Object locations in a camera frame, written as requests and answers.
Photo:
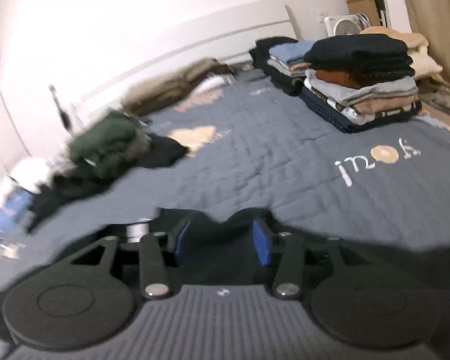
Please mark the folded clothes stack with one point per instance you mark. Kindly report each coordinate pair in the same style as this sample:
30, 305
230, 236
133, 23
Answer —
358, 82
282, 59

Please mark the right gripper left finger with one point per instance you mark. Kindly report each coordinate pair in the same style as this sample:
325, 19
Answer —
154, 249

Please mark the grey quilted bedspread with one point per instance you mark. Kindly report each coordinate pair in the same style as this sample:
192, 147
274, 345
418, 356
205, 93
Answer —
255, 146

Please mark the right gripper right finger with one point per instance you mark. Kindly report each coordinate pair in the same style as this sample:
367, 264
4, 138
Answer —
285, 252

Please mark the white garment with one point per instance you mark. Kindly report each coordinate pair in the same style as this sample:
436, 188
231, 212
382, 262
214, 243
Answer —
29, 173

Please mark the black clothes pile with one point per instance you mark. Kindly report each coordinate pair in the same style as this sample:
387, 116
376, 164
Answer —
83, 183

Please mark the blue pillow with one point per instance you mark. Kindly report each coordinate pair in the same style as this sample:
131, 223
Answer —
14, 207

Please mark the far folded clothes stack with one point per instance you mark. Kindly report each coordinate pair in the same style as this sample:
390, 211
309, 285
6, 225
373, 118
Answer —
282, 59

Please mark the folded brown blanket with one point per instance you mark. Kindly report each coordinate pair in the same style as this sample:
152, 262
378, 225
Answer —
162, 91

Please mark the dark green garment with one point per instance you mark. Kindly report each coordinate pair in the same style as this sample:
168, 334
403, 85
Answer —
111, 144

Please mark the white headboard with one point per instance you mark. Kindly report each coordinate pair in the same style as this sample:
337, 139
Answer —
93, 54

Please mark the beige folded garment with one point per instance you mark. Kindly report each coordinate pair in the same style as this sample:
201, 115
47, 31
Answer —
423, 64

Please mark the white box fan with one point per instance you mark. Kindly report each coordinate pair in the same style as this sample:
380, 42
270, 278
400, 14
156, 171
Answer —
346, 25

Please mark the near folded clothes stack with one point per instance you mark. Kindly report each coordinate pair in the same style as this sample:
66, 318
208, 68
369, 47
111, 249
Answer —
358, 82

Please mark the black sweatshirt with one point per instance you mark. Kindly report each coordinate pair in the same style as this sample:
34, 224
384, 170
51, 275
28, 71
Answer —
366, 295

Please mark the white pillow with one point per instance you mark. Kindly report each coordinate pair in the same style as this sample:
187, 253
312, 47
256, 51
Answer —
214, 82

